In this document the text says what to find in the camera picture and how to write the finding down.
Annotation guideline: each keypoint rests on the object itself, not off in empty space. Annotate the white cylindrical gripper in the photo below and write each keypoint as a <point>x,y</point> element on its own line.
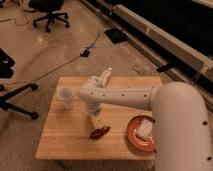
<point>93,109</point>

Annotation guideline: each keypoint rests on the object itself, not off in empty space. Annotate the dark red dried pepper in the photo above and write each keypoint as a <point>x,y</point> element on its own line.
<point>98,133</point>

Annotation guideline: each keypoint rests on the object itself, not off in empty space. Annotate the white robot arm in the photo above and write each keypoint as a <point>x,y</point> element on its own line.
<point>181,133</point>

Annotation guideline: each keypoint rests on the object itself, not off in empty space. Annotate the wooden table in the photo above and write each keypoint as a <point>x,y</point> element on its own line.
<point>66,132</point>

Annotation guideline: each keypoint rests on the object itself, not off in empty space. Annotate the small white bottle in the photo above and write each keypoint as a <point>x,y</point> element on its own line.
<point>105,76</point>

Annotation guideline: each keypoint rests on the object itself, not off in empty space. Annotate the white sponge block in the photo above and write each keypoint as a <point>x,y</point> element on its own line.
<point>144,129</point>

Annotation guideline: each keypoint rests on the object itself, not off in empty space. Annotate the orange round plate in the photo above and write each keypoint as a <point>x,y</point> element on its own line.
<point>143,145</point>

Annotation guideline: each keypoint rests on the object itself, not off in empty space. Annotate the black floor plate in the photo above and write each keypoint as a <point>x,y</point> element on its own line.
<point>115,35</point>

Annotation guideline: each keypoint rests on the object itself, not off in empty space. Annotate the black office chair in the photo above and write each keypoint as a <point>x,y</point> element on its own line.
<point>51,10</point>

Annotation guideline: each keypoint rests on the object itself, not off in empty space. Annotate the long grey rail beam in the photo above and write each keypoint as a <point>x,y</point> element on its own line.
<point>181,50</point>

